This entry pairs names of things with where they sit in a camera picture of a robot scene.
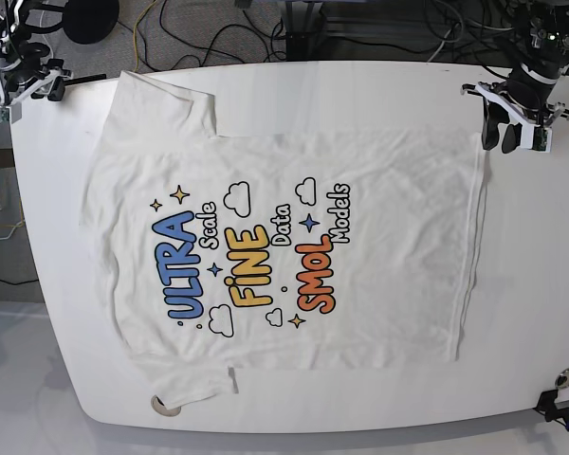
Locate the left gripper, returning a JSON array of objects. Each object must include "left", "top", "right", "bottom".
[{"left": 461, "top": 65, "right": 569, "bottom": 154}]

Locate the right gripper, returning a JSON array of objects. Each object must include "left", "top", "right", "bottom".
[{"left": 0, "top": 42, "right": 72, "bottom": 105}]

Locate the white printed T-shirt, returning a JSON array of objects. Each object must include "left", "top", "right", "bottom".
[{"left": 81, "top": 72, "right": 485, "bottom": 407}]

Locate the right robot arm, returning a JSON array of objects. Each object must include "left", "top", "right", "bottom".
[{"left": 0, "top": 1, "right": 72, "bottom": 111}]

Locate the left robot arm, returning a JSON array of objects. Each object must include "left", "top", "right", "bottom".
[{"left": 461, "top": 1, "right": 569, "bottom": 154}]

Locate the black round stand base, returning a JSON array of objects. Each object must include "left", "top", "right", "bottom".
[{"left": 62, "top": 0, "right": 119, "bottom": 45}]

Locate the black table clamp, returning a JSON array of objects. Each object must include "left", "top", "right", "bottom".
[{"left": 534, "top": 390, "right": 569, "bottom": 433}]

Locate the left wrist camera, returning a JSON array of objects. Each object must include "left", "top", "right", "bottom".
[{"left": 532, "top": 126, "right": 552, "bottom": 153}]

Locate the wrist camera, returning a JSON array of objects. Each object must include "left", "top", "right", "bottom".
[
  {"left": 0, "top": 103, "right": 22, "bottom": 124},
  {"left": 532, "top": 126, "right": 552, "bottom": 153}
]

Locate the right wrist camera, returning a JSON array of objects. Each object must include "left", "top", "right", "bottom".
[{"left": 0, "top": 103, "right": 22, "bottom": 124}]

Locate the yellow floor cable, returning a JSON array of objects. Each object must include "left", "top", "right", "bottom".
[{"left": 132, "top": 0, "right": 157, "bottom": 73}]

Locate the right table cable grommet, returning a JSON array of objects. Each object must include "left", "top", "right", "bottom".
[{"left": 555, "top": 367, "right": 569, "bottom": 390}]

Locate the table cable grommet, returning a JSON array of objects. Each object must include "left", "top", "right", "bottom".
[
  {"left": 151, "top": 395, "right": 181, "bottom": 417},
  {"left": 555, "top": 367, "right": 569, "bottom": 390}
]

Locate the left table cable grommet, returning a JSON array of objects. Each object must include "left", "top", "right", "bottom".
[{"left": 151, "top": 395, "right": 181, "bottom": 417}]

